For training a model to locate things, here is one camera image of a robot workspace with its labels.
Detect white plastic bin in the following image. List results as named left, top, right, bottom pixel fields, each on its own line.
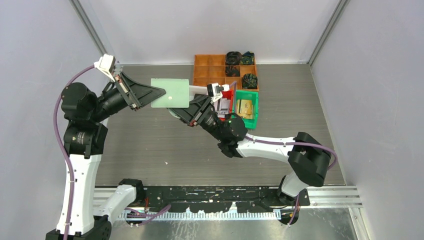
left=189, top=85, right=209, bottom=97

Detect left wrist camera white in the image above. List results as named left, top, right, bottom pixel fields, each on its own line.
left=93, top=54, right=116, bottom=82

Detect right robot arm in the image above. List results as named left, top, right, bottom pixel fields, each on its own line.
left=169, top=94, right=338, bottom=206

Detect dark green rolled item top-right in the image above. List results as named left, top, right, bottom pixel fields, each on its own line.
left=240, top=51, right=255, bottom=66

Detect green plastic bin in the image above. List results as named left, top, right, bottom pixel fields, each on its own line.
left=232, top=90, right=259, bottom=130

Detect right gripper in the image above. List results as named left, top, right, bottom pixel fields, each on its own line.
left=165, top=94, right=226, bottom=141

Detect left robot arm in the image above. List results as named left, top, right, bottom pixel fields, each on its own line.
left=46, top=73, right=166, bottom=240

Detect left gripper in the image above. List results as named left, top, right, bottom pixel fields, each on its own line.
left=89, top=71, right=166, bottom=123

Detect orange compartment tray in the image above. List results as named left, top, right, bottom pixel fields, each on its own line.
left=192, top=54, right=260, bottom=92

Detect red plastic bin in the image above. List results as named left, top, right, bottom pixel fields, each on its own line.
left=214, top=89, right=234, bottom=119

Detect white silver cards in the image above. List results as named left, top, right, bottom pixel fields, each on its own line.
left=214, top=98, right=232, bottom=118

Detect black rolled item top-left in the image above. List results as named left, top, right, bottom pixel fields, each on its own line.
left=225, top=51, right=243, bottom=66

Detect dark green rolled item bottom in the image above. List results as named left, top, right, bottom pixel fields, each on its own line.
left=241, top=73, right=258, bottom=90

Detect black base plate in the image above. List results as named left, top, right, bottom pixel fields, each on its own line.
left=128, top=186, right=295, bottom=214

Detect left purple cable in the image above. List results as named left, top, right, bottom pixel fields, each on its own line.
left=52, top=64, right=172, bottom=240

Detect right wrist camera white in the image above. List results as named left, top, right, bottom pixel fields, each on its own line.
left=206, top=83, right=230, bottom=103

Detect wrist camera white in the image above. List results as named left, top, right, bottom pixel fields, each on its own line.
left=206, top=83, right=230, bottom=103
left=93, top=54, right=116, bottom=82

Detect green card holder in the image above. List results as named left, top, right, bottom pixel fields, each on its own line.
left=150, top=78, right=190, bottom=108

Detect gold cards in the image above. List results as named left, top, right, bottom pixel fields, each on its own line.
left=235, top=99, right=254, bottom=120

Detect dark rolled item middle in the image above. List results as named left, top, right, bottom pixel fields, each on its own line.
left=225, top=65, right=240, bottom=77

